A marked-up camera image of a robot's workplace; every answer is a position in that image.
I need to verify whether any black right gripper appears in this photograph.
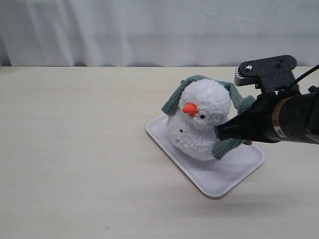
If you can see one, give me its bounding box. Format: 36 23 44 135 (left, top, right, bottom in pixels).
214 96 284 143

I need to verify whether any green fuzzy scarf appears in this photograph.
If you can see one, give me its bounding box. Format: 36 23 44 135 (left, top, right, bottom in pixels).
161 75 251 160

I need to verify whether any white plush snowman toy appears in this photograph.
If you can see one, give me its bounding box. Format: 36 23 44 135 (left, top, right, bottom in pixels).
166 79 231 161

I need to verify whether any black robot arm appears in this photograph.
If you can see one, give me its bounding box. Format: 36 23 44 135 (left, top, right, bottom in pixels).
214 92 319 144

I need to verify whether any white plastic tray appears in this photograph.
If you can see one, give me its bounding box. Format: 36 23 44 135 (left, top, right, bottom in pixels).
145 115 266 200

